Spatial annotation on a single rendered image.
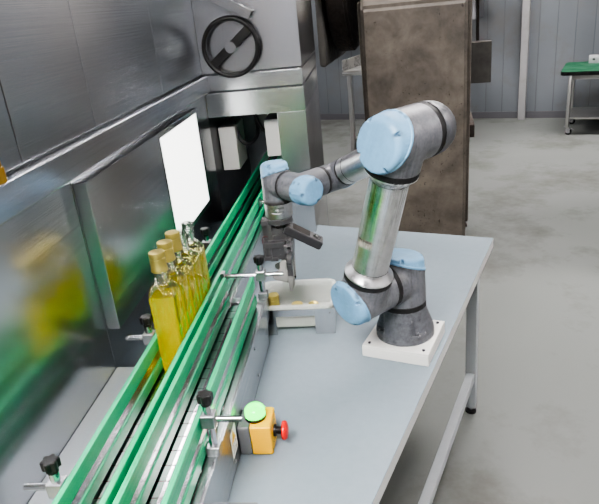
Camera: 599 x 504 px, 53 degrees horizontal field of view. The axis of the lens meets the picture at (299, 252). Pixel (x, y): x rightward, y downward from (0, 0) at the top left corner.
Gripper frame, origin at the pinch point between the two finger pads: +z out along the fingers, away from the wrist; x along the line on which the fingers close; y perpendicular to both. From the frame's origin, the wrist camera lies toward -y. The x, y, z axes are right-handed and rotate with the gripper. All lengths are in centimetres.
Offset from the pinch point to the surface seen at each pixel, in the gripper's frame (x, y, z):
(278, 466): 59, 1, 13
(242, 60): -74, 19, -56
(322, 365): 23.2, -7.6, 13.2
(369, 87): -193, -32, -26
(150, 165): 2, 34, -38
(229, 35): -74, 22, -65
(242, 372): 43.7, 8.6, 0.6
